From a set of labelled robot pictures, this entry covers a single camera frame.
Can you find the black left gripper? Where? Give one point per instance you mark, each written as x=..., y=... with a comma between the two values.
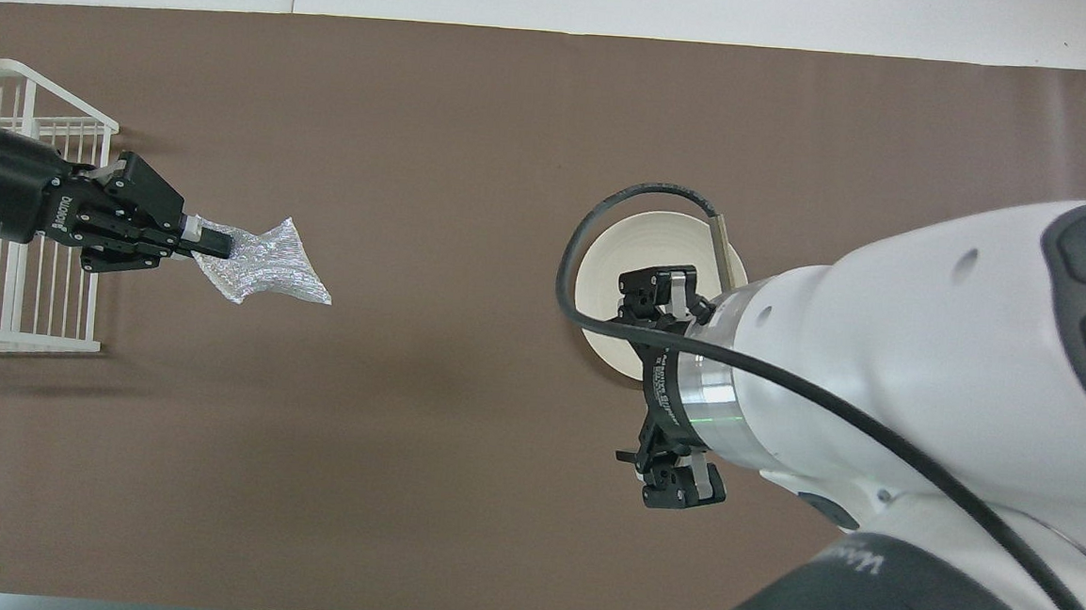
x=4, y=182

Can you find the brown paper table mat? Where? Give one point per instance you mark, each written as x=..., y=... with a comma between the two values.
x=402, y=447

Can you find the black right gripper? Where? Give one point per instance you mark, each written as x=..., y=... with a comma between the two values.
x=656, y=378

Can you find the cream round plate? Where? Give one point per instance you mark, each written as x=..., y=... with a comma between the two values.
x=600, y=299

